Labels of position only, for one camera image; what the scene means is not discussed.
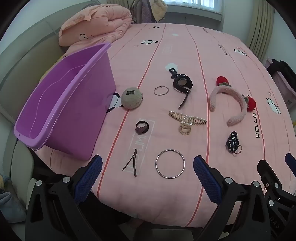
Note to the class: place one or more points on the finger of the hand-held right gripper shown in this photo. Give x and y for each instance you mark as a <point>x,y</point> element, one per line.
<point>291,161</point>
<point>269,172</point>

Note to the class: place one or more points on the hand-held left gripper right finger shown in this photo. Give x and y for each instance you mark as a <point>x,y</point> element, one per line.
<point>207,178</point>

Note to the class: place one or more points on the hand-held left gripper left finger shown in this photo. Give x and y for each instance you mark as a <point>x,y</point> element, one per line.
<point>89,178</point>

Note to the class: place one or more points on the brown hair pin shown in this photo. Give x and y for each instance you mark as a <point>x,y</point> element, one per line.
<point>134,166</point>

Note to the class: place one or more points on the large silver bangle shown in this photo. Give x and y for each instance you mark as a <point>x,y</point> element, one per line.
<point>156,165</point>

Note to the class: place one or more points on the pearl hair claw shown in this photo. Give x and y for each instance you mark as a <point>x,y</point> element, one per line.
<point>185,121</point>

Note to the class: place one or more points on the pink headband with red pompoms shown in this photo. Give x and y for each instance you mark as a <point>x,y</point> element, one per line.
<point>244,109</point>

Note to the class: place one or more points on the purple plastic basin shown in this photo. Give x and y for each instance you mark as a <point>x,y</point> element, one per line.
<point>57,104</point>

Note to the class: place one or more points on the pink cabinet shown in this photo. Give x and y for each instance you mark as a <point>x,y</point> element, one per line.
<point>285,88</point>

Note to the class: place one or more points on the blue plush blanket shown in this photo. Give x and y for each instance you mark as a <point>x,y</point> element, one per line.
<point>10,206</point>

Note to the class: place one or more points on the round beige plush pouch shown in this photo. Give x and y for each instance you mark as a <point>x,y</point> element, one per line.
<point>131,99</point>

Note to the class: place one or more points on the black clothing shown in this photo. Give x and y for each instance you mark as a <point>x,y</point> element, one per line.
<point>281,69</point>

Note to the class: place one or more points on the black wristwatch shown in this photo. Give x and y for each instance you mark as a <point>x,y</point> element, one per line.
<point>182,83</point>

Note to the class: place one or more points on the small silver hoop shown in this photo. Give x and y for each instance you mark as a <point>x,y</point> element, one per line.
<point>154,91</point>

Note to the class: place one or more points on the grey padded headboard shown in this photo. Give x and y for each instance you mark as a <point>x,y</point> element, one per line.
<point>23,69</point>

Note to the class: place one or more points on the pink printed bed sheet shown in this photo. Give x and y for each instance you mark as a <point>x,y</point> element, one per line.
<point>185,46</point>

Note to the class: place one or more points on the beige curtain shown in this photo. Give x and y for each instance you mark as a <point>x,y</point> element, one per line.
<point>261,30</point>

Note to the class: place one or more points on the folded pink quilt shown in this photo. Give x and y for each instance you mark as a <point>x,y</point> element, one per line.
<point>97,23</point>

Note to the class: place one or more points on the window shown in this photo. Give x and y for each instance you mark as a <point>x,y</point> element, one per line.
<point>196,5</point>

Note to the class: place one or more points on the clothes on chair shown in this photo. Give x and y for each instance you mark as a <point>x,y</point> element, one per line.
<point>148,9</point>

